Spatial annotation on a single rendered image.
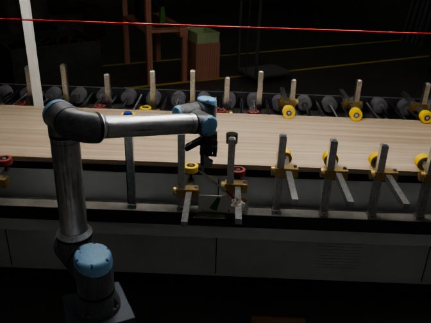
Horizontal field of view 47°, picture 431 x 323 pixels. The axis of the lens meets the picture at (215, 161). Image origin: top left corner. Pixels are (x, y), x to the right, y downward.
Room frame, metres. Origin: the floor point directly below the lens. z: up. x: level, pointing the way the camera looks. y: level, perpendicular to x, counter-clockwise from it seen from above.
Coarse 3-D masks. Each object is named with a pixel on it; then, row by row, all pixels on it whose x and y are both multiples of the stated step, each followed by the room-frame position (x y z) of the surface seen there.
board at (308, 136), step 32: (0, 128) 2.78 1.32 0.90; (32, 128) 2.80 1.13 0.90; (224, 128) 2.90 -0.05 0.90; (256, 128) 2.91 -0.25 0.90; (288, 128) 2.93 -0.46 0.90; (320, 128) 2.95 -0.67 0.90; (352, 128) 2.96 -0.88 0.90; (384, 128) 2.98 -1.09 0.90; (416, 128) 3.00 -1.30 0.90; (32, 160) 2.40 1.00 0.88; (96, 160) 2.39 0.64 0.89; (160, 160) 2.40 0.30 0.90; (192, 160) 2.41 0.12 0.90; (224, 160) 2.43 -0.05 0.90; (256, 160) 2.44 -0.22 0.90; (320, 160) 2.46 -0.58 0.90; (352, 160) 2.48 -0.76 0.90
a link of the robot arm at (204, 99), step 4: (200, 96) 2.17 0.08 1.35; (204, 96) 2.18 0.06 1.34; (208, 96) 2.18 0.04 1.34; (200, 100) 2.12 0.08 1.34; (204, 100) 2.12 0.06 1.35; (208, 100) 2.12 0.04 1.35; (212, 100) 2.13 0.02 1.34; (216, 100) 2.16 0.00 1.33; (204, 104) 2.11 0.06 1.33; (208, 104) 2.11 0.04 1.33; (212, 104) 2.12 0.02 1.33; (216, 104) 2.15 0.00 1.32; (204, 108) 2.10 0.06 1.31; (208, 108) 2.11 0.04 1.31; (212, 108) 2.12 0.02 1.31; (216, 108) 2.15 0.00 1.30; (208, 112) 2.11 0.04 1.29; (212, 112) 2.12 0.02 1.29; (216, 112) 2.15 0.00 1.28; (216, 116) 2.16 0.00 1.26
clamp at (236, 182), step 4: (236, 180) 2.26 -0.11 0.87; (240, 180) 2.26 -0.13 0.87; (224, 184) 2.22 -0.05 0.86; (228, 184) 2.21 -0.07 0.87; (232, 184) 2.21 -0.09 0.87; (236, 184) 2.21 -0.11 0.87; (240, 184) 2.21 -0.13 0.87; (244, 184) 2.22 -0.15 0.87; (228, 188) 2.21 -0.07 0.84; (232, 188) 2.21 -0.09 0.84; (244, 188) 2.21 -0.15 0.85; (232, 192) 2.21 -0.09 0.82; (244, 192) 2.21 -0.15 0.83
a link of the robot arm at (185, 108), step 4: (180, 104) 2.08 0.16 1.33; (184, 104) 2.08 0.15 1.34; (188, 104) 2.08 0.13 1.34; (192, 104) 2.09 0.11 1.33; (196, 104) 2.10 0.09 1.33; (200, 104) 2.10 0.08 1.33; (176, 108) 2.04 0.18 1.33; (180, 108) 2.04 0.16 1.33; (184, 108) 2.05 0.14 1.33; (188, 108) 2.04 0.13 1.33; (192, 108) 2.03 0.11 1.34; (200, 108) 2.09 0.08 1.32; (172, 112) 2.08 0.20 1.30; (176, 112) 2.04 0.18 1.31; (180, 112) 2.02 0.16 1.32; (184, 112) 2.03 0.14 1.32; (188, 112) 2.01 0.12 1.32
